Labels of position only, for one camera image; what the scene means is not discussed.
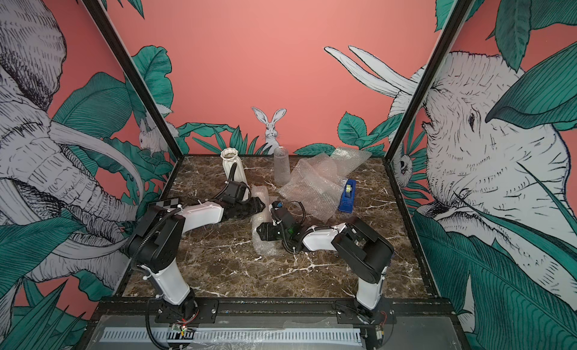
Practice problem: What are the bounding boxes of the clear textured glass vase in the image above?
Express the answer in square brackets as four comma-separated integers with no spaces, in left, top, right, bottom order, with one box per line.
[273,146,291,186]

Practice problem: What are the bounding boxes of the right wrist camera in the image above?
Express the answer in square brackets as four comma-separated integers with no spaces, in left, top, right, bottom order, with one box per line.
[269,201,283,223]

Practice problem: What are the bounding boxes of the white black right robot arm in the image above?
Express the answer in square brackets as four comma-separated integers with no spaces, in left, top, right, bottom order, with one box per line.
[256,201,395,325]

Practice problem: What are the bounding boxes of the white slotted cable duct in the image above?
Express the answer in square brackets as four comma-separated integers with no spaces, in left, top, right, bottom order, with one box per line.
[98,327,364,345]

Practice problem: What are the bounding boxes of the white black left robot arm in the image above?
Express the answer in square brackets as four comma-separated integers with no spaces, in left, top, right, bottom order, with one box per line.
[123,163,265,325]

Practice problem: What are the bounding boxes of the blue tape dispenser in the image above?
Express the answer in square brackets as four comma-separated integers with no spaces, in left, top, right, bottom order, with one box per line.
[338,180,356,213]

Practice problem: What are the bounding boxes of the tall white ribbed vase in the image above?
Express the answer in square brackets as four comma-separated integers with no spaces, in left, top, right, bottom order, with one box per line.
[220,148,248,185]

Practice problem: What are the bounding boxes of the black white checkerboard card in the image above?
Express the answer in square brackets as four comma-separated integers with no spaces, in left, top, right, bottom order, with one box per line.
[153,198,181,210]

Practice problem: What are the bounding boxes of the bubble wrap sheet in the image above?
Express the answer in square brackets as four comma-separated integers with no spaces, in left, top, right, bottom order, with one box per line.
[250,185,285,257]

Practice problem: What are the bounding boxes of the bubble wrap pile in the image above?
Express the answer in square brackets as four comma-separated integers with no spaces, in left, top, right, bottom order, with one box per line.
[279,147,372,222]

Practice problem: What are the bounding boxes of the black front mounting rail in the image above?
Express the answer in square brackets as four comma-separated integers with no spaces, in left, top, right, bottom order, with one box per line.
[91,297,457,325]

